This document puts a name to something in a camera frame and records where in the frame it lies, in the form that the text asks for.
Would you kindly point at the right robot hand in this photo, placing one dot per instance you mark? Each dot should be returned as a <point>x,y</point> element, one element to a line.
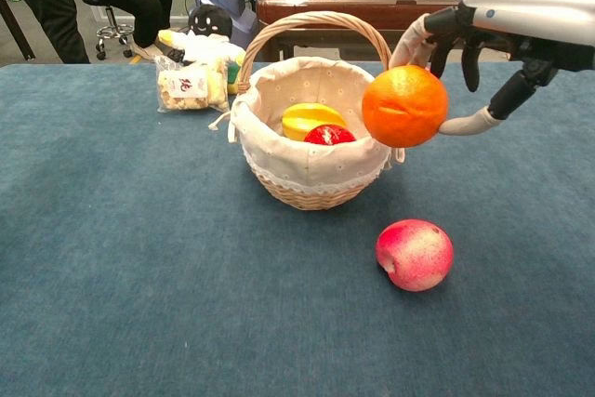
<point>534,11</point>

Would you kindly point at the orange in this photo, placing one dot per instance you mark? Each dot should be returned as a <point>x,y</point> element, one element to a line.
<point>404,106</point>

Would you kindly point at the wicker basket with cloth liner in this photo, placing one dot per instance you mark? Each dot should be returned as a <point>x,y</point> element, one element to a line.
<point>316,169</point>

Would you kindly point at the small red toy fruit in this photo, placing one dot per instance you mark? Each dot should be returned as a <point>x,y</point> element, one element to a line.
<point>330,135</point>

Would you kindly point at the yellow toy fruit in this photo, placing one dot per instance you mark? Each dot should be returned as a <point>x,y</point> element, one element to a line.
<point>309,118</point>

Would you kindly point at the standing person in black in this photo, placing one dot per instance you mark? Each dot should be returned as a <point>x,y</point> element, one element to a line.
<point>46,6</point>

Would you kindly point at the black chrome rolling stool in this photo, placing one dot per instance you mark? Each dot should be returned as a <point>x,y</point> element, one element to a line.
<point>111,32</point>

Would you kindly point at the brown mahjong table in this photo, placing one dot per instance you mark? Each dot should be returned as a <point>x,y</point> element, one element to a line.
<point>325,2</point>

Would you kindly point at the black faced plush toy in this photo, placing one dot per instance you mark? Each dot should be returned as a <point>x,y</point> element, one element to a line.
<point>209,20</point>

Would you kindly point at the clear snack bag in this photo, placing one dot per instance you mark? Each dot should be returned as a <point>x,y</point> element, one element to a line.
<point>186,88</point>

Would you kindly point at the pink toy peach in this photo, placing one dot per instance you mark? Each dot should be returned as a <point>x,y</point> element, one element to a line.
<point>413,255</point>

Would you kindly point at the blue tablecloth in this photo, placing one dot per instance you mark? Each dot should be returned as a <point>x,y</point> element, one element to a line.
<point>186,299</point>

